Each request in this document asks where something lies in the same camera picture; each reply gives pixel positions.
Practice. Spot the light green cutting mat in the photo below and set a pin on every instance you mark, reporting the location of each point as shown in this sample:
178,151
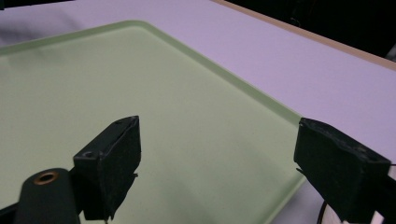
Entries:
155,109

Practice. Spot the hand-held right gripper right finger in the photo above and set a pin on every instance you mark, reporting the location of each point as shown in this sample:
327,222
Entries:
339,168

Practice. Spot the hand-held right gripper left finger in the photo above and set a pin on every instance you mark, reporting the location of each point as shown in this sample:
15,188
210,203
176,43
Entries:
107,168

